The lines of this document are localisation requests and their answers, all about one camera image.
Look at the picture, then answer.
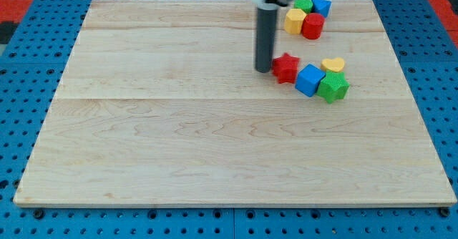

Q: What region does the light wooden board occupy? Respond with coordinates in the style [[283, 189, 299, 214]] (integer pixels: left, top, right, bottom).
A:
[[14, 0, 457, 208]]

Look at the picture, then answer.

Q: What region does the red star block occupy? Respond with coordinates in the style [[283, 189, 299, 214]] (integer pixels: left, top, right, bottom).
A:
[[272, 53, 301, 84]]

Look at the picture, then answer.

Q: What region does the blue cube block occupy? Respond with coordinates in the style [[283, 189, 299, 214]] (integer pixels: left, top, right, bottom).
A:
[[295, 64, 326, 97]]

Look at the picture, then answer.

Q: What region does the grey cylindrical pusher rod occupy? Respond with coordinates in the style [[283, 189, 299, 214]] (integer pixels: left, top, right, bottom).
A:
[[255, 9, 278, 73]]

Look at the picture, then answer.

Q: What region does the green star block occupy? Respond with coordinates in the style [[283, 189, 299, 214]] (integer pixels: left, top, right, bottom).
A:
[[316, 71, 350, 104]]

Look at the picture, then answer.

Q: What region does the yellow hexagon block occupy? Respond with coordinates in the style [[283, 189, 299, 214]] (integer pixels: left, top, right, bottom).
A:
[[283, 9, 307, 34]]

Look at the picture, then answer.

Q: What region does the yellow heart block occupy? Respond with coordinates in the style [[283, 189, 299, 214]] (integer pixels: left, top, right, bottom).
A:
[[320, 57, 346, 73]]

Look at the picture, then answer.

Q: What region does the red cylinder block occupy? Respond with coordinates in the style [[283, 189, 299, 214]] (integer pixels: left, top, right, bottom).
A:
[[301, 13, 326, 40]]

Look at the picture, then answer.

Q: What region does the green cylinder block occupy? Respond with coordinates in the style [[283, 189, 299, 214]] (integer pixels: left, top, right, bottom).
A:
[[293, 0, 313, 14]]

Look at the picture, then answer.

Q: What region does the blue triangle block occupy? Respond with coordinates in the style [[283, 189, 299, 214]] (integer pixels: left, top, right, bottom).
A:
[[311, 0, 332, 18]]

